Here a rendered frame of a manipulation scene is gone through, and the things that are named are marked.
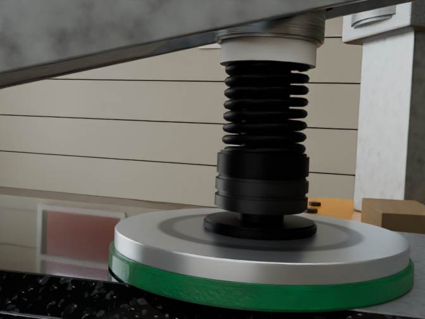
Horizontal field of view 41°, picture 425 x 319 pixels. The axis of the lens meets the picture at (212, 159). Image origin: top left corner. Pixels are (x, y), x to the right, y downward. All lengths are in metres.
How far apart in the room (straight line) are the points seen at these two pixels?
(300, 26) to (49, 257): 0.24
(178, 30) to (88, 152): 7.29
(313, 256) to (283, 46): 0.14
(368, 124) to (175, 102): 5.85
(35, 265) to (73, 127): 7.34
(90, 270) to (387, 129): 0.90
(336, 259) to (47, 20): 0.21
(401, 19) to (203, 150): 5.84
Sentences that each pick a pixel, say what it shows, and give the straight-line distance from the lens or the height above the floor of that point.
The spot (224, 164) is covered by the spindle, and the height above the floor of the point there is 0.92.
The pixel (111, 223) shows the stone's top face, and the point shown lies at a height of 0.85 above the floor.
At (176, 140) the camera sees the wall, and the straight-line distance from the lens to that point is 7.03.
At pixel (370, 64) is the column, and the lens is 1.29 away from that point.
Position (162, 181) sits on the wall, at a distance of 7.13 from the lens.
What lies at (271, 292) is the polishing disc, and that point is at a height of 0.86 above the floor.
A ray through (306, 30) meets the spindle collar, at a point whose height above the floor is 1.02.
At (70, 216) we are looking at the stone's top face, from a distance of 0.63.
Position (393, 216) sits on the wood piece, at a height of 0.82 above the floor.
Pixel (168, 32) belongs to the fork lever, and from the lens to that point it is 0.35.
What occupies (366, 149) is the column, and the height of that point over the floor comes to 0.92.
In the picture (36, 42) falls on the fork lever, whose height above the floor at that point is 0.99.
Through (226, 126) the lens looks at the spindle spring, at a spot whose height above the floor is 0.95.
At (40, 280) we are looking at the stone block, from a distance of 0.40.
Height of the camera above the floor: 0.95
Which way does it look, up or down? 3 degrees down
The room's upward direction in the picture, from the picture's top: 3 degrees clockwise
